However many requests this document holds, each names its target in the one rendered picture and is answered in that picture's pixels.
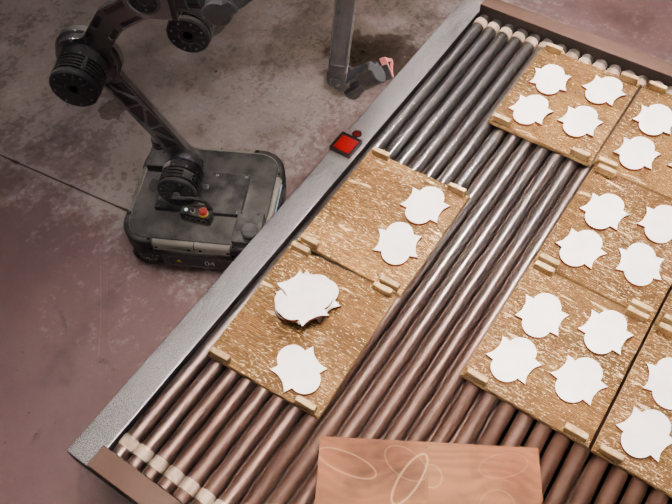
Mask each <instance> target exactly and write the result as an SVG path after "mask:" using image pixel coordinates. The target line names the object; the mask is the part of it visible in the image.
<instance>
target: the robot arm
mask: <svg viewBox="0 0 672 504"><path fill-rule="evenodd" d="M167 1H168V5H169V9H170V12H171V16H172V20H179V19H180V17H181V14H182V11H183V10H188V11H191V9H192V8H195V9H201V8H202V7H203V16H204V18H205V19H206V20H207V21H208V22H209V23H210V24H212V25H215V26H225V25H227V24H228V23H229V22H230V20H231V19H232V16H233V14H235V13H237V12H238V10H239V9H241V8H243V7H244V6H246V5H247V4H248V3H249V2H251V1H253V0H167ZM356 3H357V0H335V5H334V15H333V25H332V34H331V44H330V54H329V61H328V69H327V77H326V82H327V84H328V85H329V86H331V87H333V88H335V89H336V90H338V91H339V92H340V93H341V92H344V94H345V95H346V97H348V98H349V99H352V100H355V99H357V98H359V97H360V96H361V95H362V94H363V93H364V92H365V91H366V90H370V89H372V88H374V87H375V86H377V85H378V84H381V83H384V82H385V81H386V80H390V79H392V78H393V77H394V75H393V63H394V62H393V60H392V58H387V57H382V58H380V59H379V60H380V62H381V64H382V66H380V65H379V63H378V62H377V61H376V62H375V63H373V62H371V61H368V62H366V63H364V64H363V65H360V66H356V67H353V68H352V67H351V66H349V59H350V58H349V57H350V48H351V41H352V33H353V25H354V18H355V10H356ZM388 62H390V67H389V64H388Z"/></svg>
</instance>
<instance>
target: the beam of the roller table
mask: <svg viewBox="0 0 672 504"><path fill-rule="evenodd" d="M481 3H482V2H481V1H479V0H462V1H461V2H460V4H459V5H458V6H457V7H456V8H455V9H454V10H453V12H452V13H451V14H450V15H449V16H448V17H447V18H446V20H445V21H444V22H443V23H442V24H441V25H440V26H439V28H438V29H437V30H436V31H435V32H434V33H433V34H432V35H431V37H430V38H429V39H428V40H427V41H426V42H425V43H424V45H423V46H422V47H421V48H420V49H419V50H418V51H417V53H416V54H415V55H414V56H413V57H412V58H411V59H410V61H409V62H408V63H407V64H406V65H405V66H404V67H403V68H402V70H401V71H400V72H399V73H398V74H397V75H396V76H395V78H394V79H393V80H392V81H391V82H390V83H389V84H388V86H387V87H386V88H385V89H384V90H383V91H382V92H381V93H380V95H379V96H378V97H377V98H376V99H375V100H374V101H373V103H372V104H371V105H370V106H369V107H368V108H367V109H366V111H365V112H364V113H363V114H362V115H361V116H360V117H359V119H358V120H357V121H356V122H355V123H354V124H353V125H352V126H351V128H350V129H349V130H348V131H347V132H346V133H348V134H350V135H352V132H353V131H355V130H359V131H361V132H362V135H361V137H358V139H360V140H362V145H361V146H360V147H359V148H358V149H357V151H356V152H355V153H354V154H353V155H352V156H351V158H350V159H348V158H346V157H344V156H342V155H340V154H338V153H336V152H334V151H332V150H330V152H329V153H328V154H327V155H326V156H325V157H324V158H323V159H322V161H321V162H320V163H319V164H318V165H317V166H316V167H315V169H314V170H313V171H312V172H311V173H310V174H309V175H308V177H307V178H306V179H305V180H304V181H303V182H302V183H301V185H300V186H299V187H298V188H297V189H296V190H295V191H294V192H293V194H292V195H291V196H290V197H289V198H288V199H287V200H286V202H285V203H284V204H283V205H282V206H281V207H280V208H279V210H278V211H277V212H276V213H275V214H274V215H273V216H272V218H271V219H270V220H269V221H268V222H267V223H266V224H265V225H264V227H263V228H262V229H261V230H260V231H259V232H258V233H257V235H256V236H255V237H254V238H253V239H252V240H251V241H250V243H249V244H248V245H247V246H246V247H245V248H244V249H243V250H242V252H241V253H240V254H239V255H238V256H237V257H236V258H235V260H234V261H233V262H232V263H231V264H230V265H229V266H228V268H227V269H226V270H225V271H224V272H223V273H222V274H221V276H220V277H219V278H218V279H217V280H216V281H215V282H214V283H213V285H212V286H211V287H210V288H209V289H208V290H207V291H206V293H205V294H204V295H203V296H202V297H201V298H200V299H199V301H198V302H197V303H196V304H195V305H194V306H193V307H192V309H191V310H190V311H189V312H188V313H187V314H186V315H185V316H184V318H183V319H182V320H181V321H180V322H179V323H178V324H177V326H176V327H175V328H174V329H173V330H172V331H171V332H170V334H169V335H168V336H167V337H166V338H165V339H164V340H163V342H162V343H161V344H160V345H159V346H158V347H157V348H156V349H155V351H154V352H153V353H152V354H151V355H150V356H149V357H148V359H147V360H146V361H145V362H144V363H143V364H142V365H141V367H140V368H139V369H138V370H137V371H136V372H135V373H134V375H133V376H132V377H131V378H130V379H129V380H128V381H127V382H126V384H125V385H124V386H123V387H122V388H121V389H120V390H119V392H118V393H117V394H116V395H115V396H114V397H113V398H112V400H111V401H110V402H109V403H108V404H107V405H106V406H105V407H104V409H103V410H102V411H101V412H100V413H99V414H98V415H97V417H96V418H95V419H94V420H93V421H92V422H91V423H90V425H89V426H88V427H87V428H86V429H85V430H84V431H83V433H82V434H81V435H80V436H79V437H78V438H77V439H76V440H75V442H74V443H73V444H72V445H71V446H70V447H69V448H68V450H67V452H68V453H69V454H70V455H71V456H72V457H73V458H74V459H75V460H76V461H77V462H79V463H80V464H81V465H83V466H84V467H85V468H87V469H88V470H89V471H91V472H92V473H93V474H95V473H94V472H93V471H92V470H91V469H90V468H89V467H88V466H87V464H88V462H89V461H90V460H91V459H92V458H93V457H94V455H95V454H96V453H97V452H98V451H99V449H100V448H101V447H102V446H106V447H107V448H108V449H110V450H111V451H112V450H113V449H114V448H115V447H116V446H117V444H118V441H119V440H120V439H121V438H122V436H123V435H124V434H125V433H128V431H129V430H130V429H131V428H132V427H133V426H134V424H135V423H136V422H137V421H138V420H139V418H140V417H141V416H142V415H143V414H144V413H145V411H146V410H147V409H148V408H149V407H150V405H151V404H152V403H153V402H154V401H155V400H156V398H157V397H158V396H159V395H160V394H161V392H162V391H163V390H164V389H165V388H166V387H167V385H168V384H169V383H170V382H171V381H172V379H173V378H174V377H175V376H176V375H177V374H178V372H179V371H180V370H181V369H182V368H183V366H184V365H185V364H186V363H187V362H188V361H189V359H190V358H191V357H192V356H193V355H194V353H195V352H196V351H197V350H198V349H199V348H200V346H201V345H202V344H203V343H204V342H205V340H206V339H207V338H208V337H209V336H210V335H211V333H212V332H213V331H214V330H215V329H216V327H217V326H218V325H219V324H220V323H221V322H222V320H223V319H224V318H225V317H226V316H227V314H228V313H229V312H230V311H231V310H232V309H233V307H234V306H235V305H236V304H237V303H238V301H239V300H240V299H241V298H242V297H243V296H244V294H245V293H246V292H247V291H248V290H249V288H250V287H251V286H252V285H253V284H254V283H255V281H256V280H257V279H258V278H259V277H260V275H261V274H262V273H263V272H264V271H265V270H266V268H267V267H268V266H269V265H270V264H271V262H272V261H273V260H274V259H275V258H276V257H277V255H278V254H279V253H280V252H281V251H282V249H283V248H284V247H285V246H286V245H287V244H288V242H289V241H290V240H291V239H292V238H293V236H294V235H295V234H296V233H297V232H298V230H299V229H300V228H301V227H302V226H303V225H304V223H305V222H306V221H307V220H308V219H309V217H310V216H311V215H312V214H313V213H314V212H315V210H316V209H317V208H318V207H319V206H320V204H321V203H322V202H323V201H324V200H325V199H326V197H327V196H328V195H329V194H330V193H331V191H332V190H333V189H334V188H335V187H336V186H337V184H338V183H339V182H340V181H341V180H342V178H343V177H344V176H345V175H346V174H347V173H348V171H349V170H350V169H351V168H352V167H353V165H354V164H355V163H356V162H357V161H358V160H359V158H360V157H361V156H362V155H363V154H364V152H365V151H366V150H367V149H368V148H369V147H370V145H371V144H372V143H373V142H374V141H375V139H376V138H377V137H378V136H379V135H380V134H381V132H382V131H383V130H384V129H385V128H386V126H387V125H388V124H389V123H390V122H391V121H392V119H393V118H394V117H395V116H396V115H397V113H398V112H399V111H400V110H401V109H402V108H403V106H404V105H405V104H406V103H407V102H408V100H409V99H410V98H411V97H412V96H413V95H414V93H415V92H416V91H417V90H418V89H419V87H420V86H421V85H422V84H423V83H424V82H425V80H426V79H427V78H428V77H429V76H430V74H431V73H432V72H433V71H434V70H435V69H436V67H437V66H438V65H439V64H440V63H441V61H442V60H443V59H444V58H445V57H446V56H447V54H448V53H449V52H450V51H451V50H452V48H453V47H454V46H455V45H456V44H457V43H458V41H459V40H460V39H461V38H462V37H463V35H464V34H465V33H466V32H467V31H468V30H469V28H470V27H471V26H472V24H473V22H474V21H475V20H476V19H477V18H478V17H479V12H480V5H481ZM112 452H113V451H112Z"/></svg>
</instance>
